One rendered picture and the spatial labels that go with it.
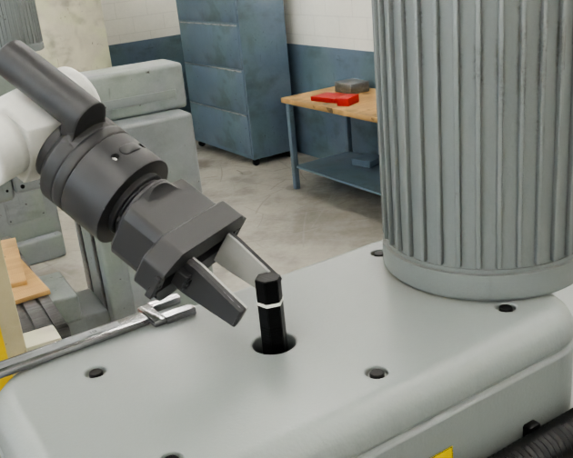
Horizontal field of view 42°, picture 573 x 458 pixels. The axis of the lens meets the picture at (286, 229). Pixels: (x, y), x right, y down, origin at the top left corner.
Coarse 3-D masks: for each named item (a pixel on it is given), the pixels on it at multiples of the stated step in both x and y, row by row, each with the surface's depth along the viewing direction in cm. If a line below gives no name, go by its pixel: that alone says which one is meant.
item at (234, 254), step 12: (228, 240) 65; (240, 240) 65; (228, 252) 65; (240, 252) 64; (252, 252) 64; (228, 264) 66; (240, 264) 65; (252, 264) 64; (264, 264) 64; (240, 276) 65; (252, 276) 65
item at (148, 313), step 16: (160, 304) 71; (176, 304) 72; (192, 304) 70; (128, 320) 68; (144, 320) 68; (160, 320) 68; (176, 320) 68; (80, 336) 66; (96, 336) 66; (112, 336) 66; (32, 352) 64; (48, 352) 64; (64, 352) 64; (0, 368) 62; (16, 368) 62
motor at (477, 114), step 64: (384, 0) 64; (448, 0) 59; (512, 0) 57; (384, 64) 66; (448, 64) 60; (512, 64) 59; (384, 128) 68; (448, 128) 62; (512, 128) 61; (384, 192) 72; (448, 192) 64; (512, 192) 63; (384, 256) 75; (448, 256) 66; (512, 256) 65
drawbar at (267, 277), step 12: (264, 276) 61; (276, 276) 61; (264, 288) 60; (276, 288) 60; (264, 300) 61; (276, 300) 61; (264, 312) 61; (276, 312) 61; (264, 324) 62; (276, 324) 61; (264, 336) 62; (276, 336) 62; (264, 348) 63; (276, 348) 62
